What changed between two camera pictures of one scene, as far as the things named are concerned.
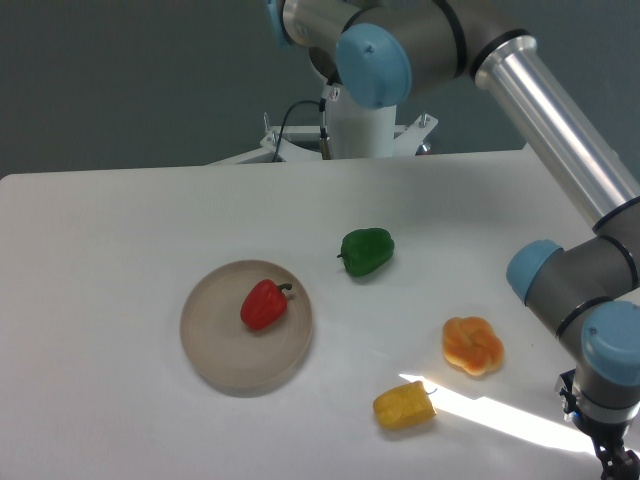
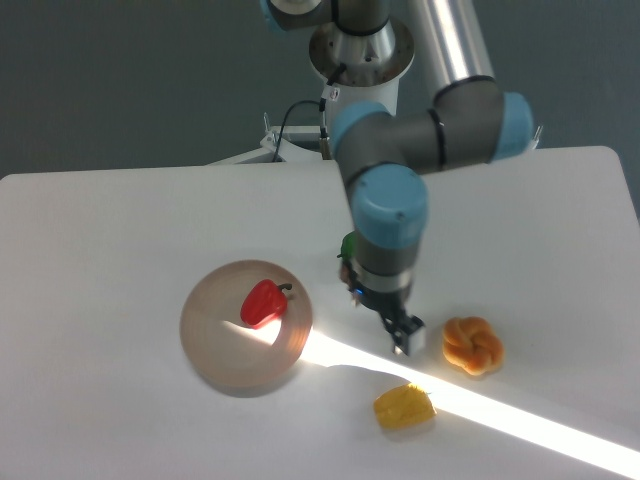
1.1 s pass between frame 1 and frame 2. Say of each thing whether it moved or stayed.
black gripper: moved
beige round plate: stayed
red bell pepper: stayed
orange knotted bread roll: stayed
